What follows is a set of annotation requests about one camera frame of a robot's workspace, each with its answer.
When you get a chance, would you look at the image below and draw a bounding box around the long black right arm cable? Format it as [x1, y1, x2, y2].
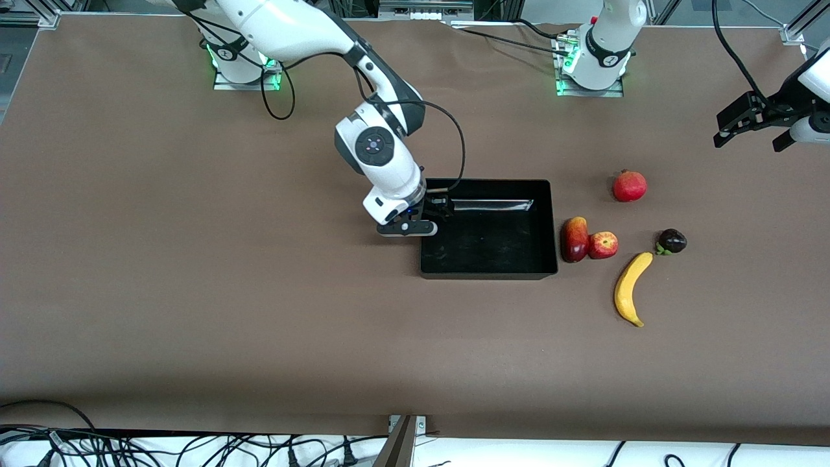
[259, 51, 468, 193]

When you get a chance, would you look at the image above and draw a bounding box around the red pomegranate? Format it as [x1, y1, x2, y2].
[612, 169, 648, 203]

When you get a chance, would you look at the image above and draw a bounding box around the black cable on tabletop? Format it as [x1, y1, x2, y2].
[447, 18, 575, 59]

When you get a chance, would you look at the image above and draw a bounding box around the black cable tangle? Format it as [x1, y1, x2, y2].
[0, 399, 390, 467]

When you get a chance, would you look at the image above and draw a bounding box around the dark red mango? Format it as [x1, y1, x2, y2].
[561, 217, 590, 264]

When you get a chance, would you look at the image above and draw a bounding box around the aluminium frame corner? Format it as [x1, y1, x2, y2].
[0, 0, 62, 30]
[781, 0, 830, 46]

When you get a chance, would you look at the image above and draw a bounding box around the metal table edge bracket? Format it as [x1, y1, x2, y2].
[388, 415, 427, 467]

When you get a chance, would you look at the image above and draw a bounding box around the dark purple mangosteen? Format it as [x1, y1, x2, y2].
[655, 228, 688, 256]

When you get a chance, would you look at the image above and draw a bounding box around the black rectangular plastic tray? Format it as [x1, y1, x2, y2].
[420, 179, 559, 281]

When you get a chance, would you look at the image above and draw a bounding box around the small red yellow apple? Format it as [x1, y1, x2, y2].
[587, 231, 619, 260]

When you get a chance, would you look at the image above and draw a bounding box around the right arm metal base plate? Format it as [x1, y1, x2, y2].
[214, 64, 281, 91]

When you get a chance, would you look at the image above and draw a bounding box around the yellow banana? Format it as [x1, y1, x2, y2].
[613, 252, 654, 328]

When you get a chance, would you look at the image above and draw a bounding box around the silver power strip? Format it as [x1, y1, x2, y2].
[379, 0, 475, 20]

